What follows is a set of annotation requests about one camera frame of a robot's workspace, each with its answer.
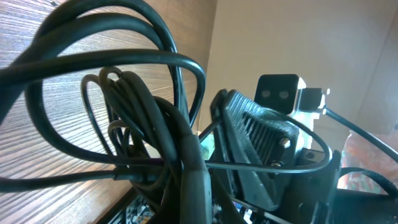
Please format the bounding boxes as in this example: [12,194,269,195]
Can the black thick usb cable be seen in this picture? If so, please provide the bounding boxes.
[0,0,215,224]

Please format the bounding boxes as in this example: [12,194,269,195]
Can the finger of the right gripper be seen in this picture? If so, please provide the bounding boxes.
[210,89,236,197]
[217,90,300,211]

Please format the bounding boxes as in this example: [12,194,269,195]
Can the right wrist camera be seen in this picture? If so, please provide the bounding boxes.
[254,74,330,130]

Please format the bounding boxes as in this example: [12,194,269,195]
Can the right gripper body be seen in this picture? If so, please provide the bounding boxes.
[272,151,341,223]

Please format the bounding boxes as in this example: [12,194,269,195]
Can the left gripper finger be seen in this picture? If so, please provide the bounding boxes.
[211,177,246,224]

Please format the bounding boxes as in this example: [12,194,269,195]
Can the right camera cable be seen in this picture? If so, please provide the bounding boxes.
[323,107,398,197]

